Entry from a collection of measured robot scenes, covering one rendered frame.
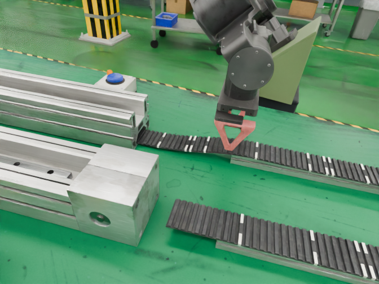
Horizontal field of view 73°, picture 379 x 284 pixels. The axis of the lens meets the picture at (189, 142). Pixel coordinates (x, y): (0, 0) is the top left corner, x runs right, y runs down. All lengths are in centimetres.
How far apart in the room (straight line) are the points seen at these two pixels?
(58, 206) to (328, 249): 37
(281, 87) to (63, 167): 58
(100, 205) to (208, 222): 15
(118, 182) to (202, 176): 19
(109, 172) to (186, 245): 16
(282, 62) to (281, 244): 50
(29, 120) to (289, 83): 64
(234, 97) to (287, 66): 34
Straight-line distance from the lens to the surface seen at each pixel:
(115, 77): 68
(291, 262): 42
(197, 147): 52
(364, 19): 530
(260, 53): 34
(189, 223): 39
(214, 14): 40
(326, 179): 56
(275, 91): 78
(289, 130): 68
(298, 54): 74
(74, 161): 44
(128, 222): 36
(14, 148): 51
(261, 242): 39
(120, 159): 39
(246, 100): 44
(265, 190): 50
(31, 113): 63
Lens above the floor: 113
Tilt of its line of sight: 38 degrees down
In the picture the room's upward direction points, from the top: 5 degrees clockwise
